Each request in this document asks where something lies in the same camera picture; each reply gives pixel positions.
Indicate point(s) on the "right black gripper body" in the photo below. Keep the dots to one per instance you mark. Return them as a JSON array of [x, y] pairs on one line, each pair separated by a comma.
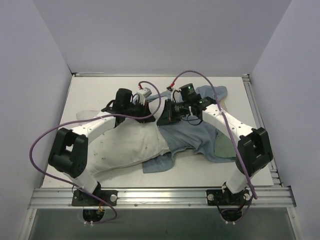
[[168, 113]]

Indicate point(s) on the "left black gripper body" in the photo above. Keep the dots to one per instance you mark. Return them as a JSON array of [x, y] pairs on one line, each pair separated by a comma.
[[144, 111]]

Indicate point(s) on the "white pillow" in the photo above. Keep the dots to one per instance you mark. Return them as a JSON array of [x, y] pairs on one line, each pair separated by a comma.
[[131, 143]]

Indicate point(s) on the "blue pillowcase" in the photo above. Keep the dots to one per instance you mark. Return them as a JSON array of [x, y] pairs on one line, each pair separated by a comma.
[[203, 138]]

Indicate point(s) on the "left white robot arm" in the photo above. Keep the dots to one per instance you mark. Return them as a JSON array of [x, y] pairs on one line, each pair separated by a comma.
[[69, 153]]

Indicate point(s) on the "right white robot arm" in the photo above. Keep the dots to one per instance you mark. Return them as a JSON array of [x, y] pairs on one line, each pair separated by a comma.
[[252, 146]]

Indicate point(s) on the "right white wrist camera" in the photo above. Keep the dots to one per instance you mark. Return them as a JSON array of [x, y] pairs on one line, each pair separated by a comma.
[[174, 94]]

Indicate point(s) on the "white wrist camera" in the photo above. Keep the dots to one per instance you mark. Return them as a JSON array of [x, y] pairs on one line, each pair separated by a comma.
[[142, 95], [174, 94]]

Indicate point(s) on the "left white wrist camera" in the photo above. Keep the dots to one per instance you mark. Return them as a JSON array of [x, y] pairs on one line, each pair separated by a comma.
[[142, 95]]

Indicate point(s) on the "aluminium back rail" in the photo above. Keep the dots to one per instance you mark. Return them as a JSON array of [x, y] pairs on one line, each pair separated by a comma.
[[88, 74]]

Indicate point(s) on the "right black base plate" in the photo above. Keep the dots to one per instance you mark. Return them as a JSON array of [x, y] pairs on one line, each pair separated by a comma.
[[224, 197]]

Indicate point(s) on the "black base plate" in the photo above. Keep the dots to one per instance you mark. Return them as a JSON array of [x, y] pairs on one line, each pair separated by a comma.
[[224, 197], [81, 199]]

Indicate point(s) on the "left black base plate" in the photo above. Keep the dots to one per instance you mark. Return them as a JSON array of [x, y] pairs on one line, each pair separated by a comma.
[[81, 199]]

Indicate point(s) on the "aluminium front rail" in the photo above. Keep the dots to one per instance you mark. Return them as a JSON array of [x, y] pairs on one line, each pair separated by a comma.
[[159, 198]]

